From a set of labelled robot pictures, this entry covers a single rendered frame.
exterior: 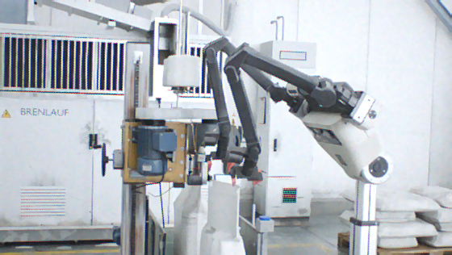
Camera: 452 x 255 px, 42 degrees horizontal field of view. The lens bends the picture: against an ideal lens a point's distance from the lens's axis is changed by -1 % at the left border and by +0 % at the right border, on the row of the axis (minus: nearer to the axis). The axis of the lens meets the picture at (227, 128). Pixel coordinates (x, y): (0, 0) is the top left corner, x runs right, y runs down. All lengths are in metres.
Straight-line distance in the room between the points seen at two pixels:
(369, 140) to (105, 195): 3.74
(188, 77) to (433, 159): 6.04
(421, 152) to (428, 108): 0.61
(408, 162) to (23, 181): 5.02
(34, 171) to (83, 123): 0.64
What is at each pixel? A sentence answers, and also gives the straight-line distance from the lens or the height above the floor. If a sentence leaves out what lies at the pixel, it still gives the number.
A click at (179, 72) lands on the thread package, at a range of 2.93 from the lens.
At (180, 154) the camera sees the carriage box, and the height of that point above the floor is 1.17.
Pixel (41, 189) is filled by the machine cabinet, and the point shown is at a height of 0.56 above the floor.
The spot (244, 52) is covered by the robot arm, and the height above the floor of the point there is 1.65.
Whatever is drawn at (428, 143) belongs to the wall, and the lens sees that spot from 8.52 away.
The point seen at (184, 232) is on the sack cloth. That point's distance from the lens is 3.51.
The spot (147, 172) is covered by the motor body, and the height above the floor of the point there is 1.10.
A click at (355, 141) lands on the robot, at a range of 2.54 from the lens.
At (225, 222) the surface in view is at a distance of 2.81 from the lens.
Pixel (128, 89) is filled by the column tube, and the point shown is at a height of 1.51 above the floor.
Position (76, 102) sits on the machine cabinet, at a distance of 5.80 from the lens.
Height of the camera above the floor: 1.48
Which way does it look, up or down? 3 degrees down
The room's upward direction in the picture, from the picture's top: 2 degrees clockwise
